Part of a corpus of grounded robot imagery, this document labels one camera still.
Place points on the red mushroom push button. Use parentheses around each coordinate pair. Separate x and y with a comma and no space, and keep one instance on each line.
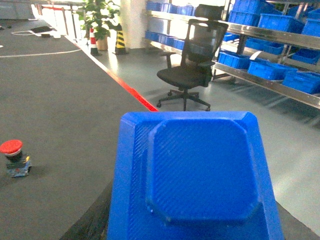
(18,164)

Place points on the potted green plant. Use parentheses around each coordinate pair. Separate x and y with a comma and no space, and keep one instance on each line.
(101,15)

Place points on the red white traffic cone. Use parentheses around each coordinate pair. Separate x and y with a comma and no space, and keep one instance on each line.
(93,44)

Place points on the blue block part with knob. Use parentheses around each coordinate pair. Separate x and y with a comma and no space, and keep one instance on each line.
(192,176)

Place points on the steel shelf rack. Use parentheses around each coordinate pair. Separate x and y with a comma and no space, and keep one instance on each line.
(245,31)

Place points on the black office chair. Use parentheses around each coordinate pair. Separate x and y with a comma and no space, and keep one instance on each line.
(203,39)

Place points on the blue bin on shelf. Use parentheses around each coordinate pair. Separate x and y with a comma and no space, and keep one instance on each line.
(269,70)

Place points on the yellow black striped bollard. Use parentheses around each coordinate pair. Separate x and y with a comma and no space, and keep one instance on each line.
(120,45)

